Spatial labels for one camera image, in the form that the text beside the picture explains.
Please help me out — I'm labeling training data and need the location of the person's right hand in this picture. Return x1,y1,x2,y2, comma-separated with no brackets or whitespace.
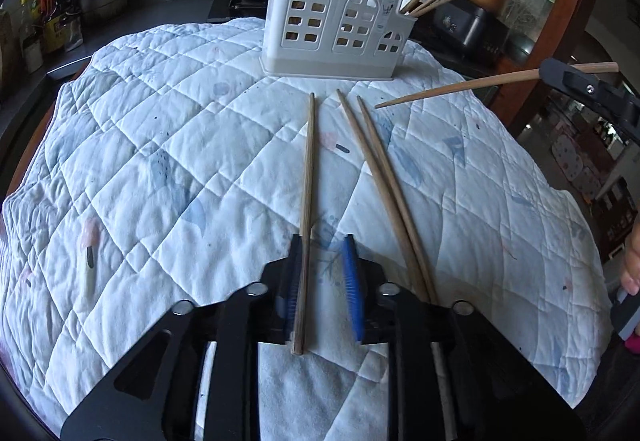
621,220,640,295

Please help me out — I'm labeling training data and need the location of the white utensil holder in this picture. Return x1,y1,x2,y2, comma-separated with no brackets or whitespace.
261,0,417,79

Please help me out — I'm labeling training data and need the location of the white quilted cloth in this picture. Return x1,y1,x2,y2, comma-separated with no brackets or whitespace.
0,16,613,441

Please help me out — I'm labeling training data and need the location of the white play fence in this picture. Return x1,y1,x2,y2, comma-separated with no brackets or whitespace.
550,136,601,197

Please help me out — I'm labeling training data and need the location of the dark sauce bottle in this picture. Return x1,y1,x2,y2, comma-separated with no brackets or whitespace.
19,0,37,44

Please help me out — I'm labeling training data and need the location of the black kitchen appliance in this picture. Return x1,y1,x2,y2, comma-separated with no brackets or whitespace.
434,4,506,62

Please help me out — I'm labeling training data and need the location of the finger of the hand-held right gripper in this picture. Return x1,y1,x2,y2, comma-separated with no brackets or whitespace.
539,58,640,145

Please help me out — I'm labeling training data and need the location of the small white jar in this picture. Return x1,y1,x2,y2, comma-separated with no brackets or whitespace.
21,38,45,74

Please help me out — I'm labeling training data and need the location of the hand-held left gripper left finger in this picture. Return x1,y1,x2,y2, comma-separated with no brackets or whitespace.
60,233,305,441

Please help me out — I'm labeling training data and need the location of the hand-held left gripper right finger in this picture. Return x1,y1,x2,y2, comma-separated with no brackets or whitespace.
344,234,587,441

